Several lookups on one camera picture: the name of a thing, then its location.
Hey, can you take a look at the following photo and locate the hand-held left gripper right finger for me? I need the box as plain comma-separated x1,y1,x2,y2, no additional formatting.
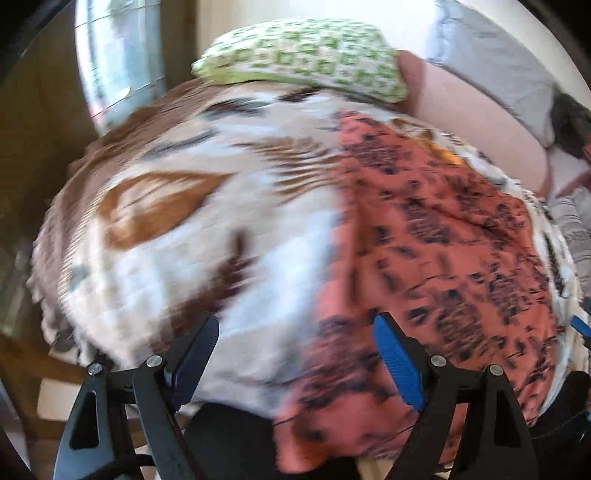
372,311,541,480

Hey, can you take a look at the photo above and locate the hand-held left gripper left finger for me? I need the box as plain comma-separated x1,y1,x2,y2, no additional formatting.
53,314,221,480

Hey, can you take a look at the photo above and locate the orange black floral garment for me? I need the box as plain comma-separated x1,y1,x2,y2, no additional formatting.
272,111,561,476

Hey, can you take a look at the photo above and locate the leaf print fleece blanket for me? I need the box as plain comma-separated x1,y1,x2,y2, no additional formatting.
28,78,591,416

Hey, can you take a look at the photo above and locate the striped grey cloth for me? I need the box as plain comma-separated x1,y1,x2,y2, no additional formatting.
551,187,591,278

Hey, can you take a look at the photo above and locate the black cloth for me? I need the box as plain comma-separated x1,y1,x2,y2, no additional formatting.
184,401,361,480

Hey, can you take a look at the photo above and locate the white cloth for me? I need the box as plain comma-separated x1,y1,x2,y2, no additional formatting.
545,148,591,197

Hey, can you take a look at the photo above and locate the wooden stool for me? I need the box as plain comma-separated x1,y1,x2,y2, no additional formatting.
0,332,139,446

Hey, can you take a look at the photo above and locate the grey pillow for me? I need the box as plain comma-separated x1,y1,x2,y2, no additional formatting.
427,0,561,148

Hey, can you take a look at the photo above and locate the window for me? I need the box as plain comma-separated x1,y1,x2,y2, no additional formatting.
74,0,163,136

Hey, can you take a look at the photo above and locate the green white patterned pillow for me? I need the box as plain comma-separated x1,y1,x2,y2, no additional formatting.
191,17,409,103

